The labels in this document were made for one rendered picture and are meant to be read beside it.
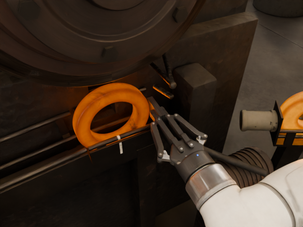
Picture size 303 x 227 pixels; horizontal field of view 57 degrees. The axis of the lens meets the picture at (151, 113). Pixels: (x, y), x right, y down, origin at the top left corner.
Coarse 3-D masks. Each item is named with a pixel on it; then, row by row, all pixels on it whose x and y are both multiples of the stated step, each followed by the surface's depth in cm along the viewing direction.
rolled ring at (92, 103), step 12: (108, 84) 60; (120, 84) 61; (96, 96) 58; (108, 96) 59; (120, 96) 60; (132, 96) 62; (84, 108) 58; (96, 108) 59; (144, 108) 66; (84, 120) 60; (132, 120) 70; (144, 120) 69; (84, 132) 62; (120, 132) 70; (84, 144) 64; (108, 144) 68
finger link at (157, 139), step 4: (152, 124) 64; (152, 128) 63; (156, 128) 63; (152, 132) 64; (156, 132) 63; (152, 136) 64; (156, 136) 62; (156, 140) 61; (160, 140) 61; (156, 144) 61; (160, 144) 60; (156, 148) 62; (160, 148) 60; (160, 152) 59; (160, 156) 58
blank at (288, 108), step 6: (294, 96) 71; (300, 96) 69; (288, 102) 71; (294, 102) 70; (300, 102) 69; (282, 108) 73; (288, 108) 71; (294, 108) 70; (300, 108) 70; (288, 114) 72; (294, 114) 72; (300, 114) 71; (288, 120) 73; (294, 120) 73; (300, 120) 76; (282, 126) 75; (288, 126) 75; (294, 126) 74; (300, 126) 74
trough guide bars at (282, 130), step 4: (300, 116) 77; (280, 132) 74; (284, 132) 74; (288, 132) 73; (292, 132) 73; (296, 132) 73; (300, 132) 73; (280, 136) 75; (284, 136) 75; (288, 136) 74; (292, 136) 74; (296, 136) 74; (300, 136) 74; (284, 140) 76; (288, 140) 75; (292, 140) 75; (284, 144) 76; (288, 144) 76
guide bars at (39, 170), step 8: (136, 128) 68; (144, 128) 69; (120, 136) 66; (96, 144) 65; (104, 144) 65; (80, 152) 63; (56, 160) 62; (64, 160) 62; (40, 168) 61; (48, 168) 61; (24, 176) 60; (0, 184) 59; (8, 184) 59
